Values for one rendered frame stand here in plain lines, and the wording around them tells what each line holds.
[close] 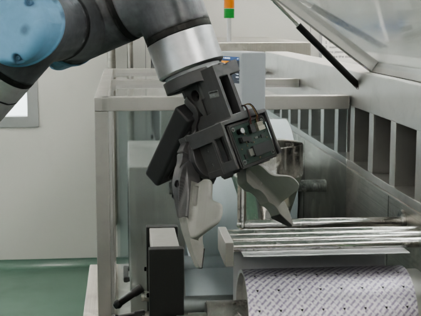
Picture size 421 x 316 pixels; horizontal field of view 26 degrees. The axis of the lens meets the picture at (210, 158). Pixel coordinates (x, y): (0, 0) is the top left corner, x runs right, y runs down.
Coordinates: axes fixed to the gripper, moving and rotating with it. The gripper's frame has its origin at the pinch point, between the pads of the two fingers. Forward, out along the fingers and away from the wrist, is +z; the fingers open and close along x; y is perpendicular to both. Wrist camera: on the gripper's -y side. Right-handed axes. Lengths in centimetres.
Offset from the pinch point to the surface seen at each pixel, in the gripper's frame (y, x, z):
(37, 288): -468, 239, 27
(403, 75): -24, 75, -13
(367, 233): -11.7, 34.6, 7.2
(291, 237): -18.0, 25.8, 3.7
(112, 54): -415, 325, -105
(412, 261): -24, 58, 18
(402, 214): -25, 61, 10
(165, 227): -38.7, 21.1, -3.3
